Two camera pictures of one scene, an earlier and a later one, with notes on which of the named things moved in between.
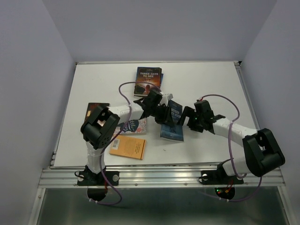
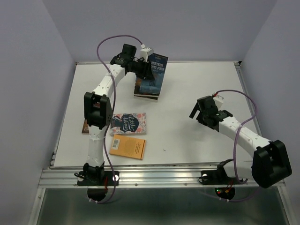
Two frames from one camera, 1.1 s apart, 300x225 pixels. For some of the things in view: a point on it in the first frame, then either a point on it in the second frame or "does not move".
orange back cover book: (128, 146) does not move
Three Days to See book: (151, 75) does not move
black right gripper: (188, 111) -> (198, 117)
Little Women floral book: (133, 127) does not move
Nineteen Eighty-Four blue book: (174, 130) -> (158, 63)
